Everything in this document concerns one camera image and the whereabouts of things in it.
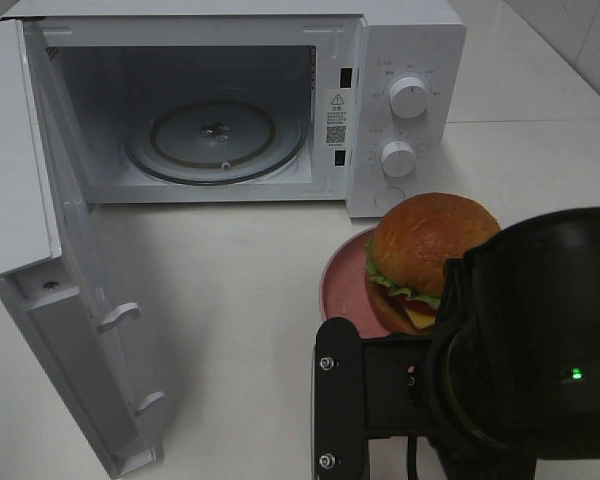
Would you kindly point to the pink round plate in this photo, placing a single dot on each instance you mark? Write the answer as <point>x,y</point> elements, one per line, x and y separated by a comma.
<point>342,289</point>

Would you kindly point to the toy hamburger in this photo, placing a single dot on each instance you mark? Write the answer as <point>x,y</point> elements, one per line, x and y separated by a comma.
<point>406,254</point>

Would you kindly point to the white microwave door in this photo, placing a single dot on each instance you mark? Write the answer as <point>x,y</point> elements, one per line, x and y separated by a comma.
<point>52,276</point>

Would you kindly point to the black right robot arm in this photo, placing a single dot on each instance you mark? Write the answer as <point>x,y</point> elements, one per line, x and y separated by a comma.
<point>517,372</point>

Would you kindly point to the lower white timer knob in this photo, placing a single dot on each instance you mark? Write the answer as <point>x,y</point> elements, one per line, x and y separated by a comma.
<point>398,159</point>

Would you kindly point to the glass microwave turntable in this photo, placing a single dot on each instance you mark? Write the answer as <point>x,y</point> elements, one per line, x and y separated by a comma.
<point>217,142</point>

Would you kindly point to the white microwave oven body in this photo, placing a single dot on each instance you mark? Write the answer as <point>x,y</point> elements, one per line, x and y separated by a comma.
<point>122,70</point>

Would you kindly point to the upper white power knob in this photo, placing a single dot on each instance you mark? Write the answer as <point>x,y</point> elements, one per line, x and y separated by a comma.
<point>409,95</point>

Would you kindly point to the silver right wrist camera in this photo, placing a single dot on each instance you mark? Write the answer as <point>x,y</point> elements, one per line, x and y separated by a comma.
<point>365,390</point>

